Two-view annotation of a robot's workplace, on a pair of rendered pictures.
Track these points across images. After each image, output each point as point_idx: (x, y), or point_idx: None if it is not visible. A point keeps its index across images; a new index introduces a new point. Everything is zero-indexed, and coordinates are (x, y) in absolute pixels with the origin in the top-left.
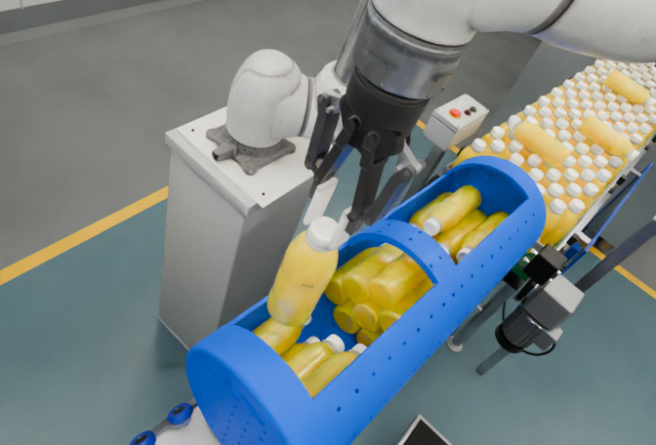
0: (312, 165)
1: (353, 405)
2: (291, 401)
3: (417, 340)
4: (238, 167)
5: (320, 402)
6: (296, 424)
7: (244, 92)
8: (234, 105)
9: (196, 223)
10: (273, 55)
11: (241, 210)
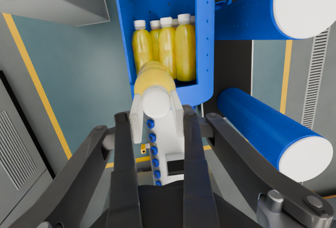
0: (110, 153)
1: (210, 59)
2: (192, 95)
3: None
4: None
5: (201, 80)
6: (200, 96)
7: None
8: None
9: (35, 9)
10: None
11: None
